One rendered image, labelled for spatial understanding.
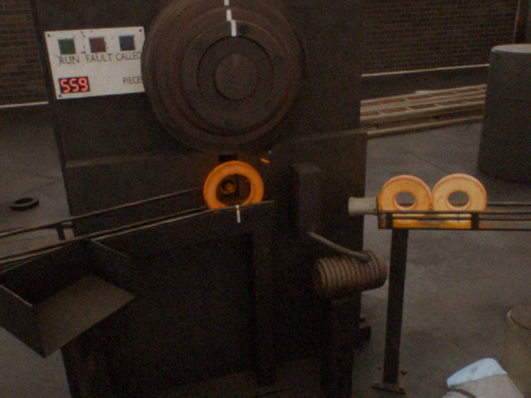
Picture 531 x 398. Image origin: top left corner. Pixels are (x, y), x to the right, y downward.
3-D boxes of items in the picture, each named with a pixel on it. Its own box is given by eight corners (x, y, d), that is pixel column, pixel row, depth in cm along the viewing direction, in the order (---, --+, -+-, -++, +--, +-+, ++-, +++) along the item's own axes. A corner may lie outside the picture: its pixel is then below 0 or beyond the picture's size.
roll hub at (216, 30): (185, 130, 142) (175, 23, 132) (283, 120, 149) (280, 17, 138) (188, 135, 137) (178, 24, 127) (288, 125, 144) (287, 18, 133)
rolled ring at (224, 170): (262, 160, 158) (260, 157, 161) (202, 167, 154) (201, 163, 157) (265, 215, 165) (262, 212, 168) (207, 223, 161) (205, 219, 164)
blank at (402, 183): (378, 174, 163) (377, 178, 160) (431, 173, 157) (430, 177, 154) (382, 219, 168) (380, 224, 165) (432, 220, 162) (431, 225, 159)
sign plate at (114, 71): (58, 98, 148) (45, 31, 141) (150, 90, 154) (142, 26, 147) (57, 99, 146) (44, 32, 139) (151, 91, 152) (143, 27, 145)
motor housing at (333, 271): (310, 383, 188) (310, 252, 167) (366, 369, 193) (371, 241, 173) (323, 408, 176) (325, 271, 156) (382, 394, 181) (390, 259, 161)
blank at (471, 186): (431, 173, 157) (430, 177, 154) (486, 172, 152) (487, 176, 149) (431, 220, 162) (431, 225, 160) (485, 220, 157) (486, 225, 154)
